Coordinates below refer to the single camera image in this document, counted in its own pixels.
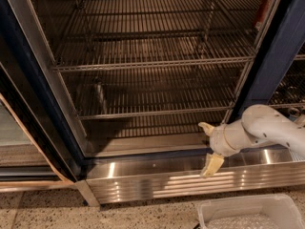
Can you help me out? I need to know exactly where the bottom wire fridge shelf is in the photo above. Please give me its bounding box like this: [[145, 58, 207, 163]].
[[75, 65, 240, 120]]

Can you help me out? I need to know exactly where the clear plastic bin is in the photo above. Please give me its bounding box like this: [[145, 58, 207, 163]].
[[197, 194, 305, 229]]

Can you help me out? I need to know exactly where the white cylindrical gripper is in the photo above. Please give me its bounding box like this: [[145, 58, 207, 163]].
[[198, 120, 254, 178]]

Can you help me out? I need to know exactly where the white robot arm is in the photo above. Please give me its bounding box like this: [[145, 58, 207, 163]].
[[198, 104, 305, 178]]

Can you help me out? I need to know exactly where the stainless steel fridge base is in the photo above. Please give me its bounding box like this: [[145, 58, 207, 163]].
[[76, 147, 305, 206]]

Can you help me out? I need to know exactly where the silver redbull can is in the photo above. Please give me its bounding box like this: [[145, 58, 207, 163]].
[[92, 77, 107, 115]]

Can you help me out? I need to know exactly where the right compartment wire shelf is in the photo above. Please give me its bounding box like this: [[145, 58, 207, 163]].
[[269, 43, 305, 108]]

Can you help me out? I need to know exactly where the wire fridge shelf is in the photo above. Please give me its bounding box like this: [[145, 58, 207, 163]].
[[53, 31, 254, 73], [75, 65, 240, 120], [77, 0, 260, 41]]

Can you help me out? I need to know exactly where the middle wire fridge shelf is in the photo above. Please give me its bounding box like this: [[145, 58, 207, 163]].
[[53, 31, 254, 73]]

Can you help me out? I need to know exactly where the upper wire fridge shelf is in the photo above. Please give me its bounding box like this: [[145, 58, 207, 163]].
[[77, 0, 260, 41]]

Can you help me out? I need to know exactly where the open glass fridge door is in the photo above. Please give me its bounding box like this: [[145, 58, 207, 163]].
[[0, 0, 84, 190]]

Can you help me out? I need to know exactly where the dark blue fridge pillar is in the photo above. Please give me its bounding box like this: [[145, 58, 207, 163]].
[[227, 0, 305, 123]]

